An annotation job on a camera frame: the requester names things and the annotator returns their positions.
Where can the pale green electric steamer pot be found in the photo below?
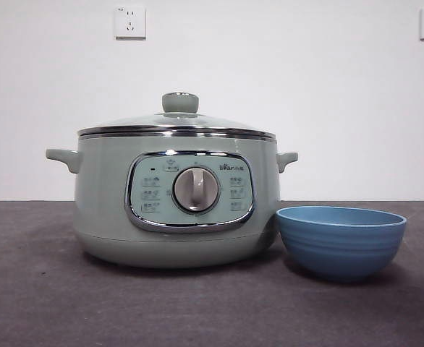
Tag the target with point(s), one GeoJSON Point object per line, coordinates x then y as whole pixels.
{"type": "Point", "coordinates": [100, 202]}

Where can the glass lid with green knob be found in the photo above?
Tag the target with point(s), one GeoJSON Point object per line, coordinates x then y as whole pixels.
{"type": "Point", "coordinates": [179, 102]}

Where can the blue ribbed bowl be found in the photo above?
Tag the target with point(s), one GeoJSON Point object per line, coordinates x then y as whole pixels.
{"type": "Point", "coordinates": [340, 253]}

